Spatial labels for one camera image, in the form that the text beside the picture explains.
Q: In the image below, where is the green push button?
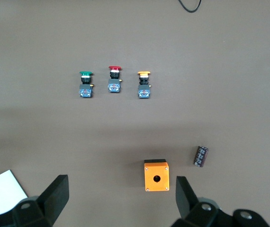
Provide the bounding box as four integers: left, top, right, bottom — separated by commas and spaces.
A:
79, 70, 94, 98

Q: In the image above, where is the yellow push button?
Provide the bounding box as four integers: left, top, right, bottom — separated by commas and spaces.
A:
136, 70, 152, 99

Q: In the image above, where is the white drawer cabinet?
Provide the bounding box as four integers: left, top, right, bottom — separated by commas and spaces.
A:
0, 169, 28, 215

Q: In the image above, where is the red push button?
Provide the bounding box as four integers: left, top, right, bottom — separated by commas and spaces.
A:
107, 65, 123, 93

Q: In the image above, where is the small black connector block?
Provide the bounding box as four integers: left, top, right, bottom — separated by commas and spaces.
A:
192, 146, 209, 168

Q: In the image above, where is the orange button box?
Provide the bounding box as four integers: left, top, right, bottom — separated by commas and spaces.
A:
144, 158, 170, 192

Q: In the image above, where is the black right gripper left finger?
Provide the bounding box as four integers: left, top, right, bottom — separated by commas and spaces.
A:
0, 175, 69, 227

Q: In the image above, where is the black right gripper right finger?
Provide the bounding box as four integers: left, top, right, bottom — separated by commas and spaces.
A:
171, 176, 270, 227

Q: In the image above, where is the black looped cable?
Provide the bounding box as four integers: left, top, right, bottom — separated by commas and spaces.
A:
178, 0, 202, 12

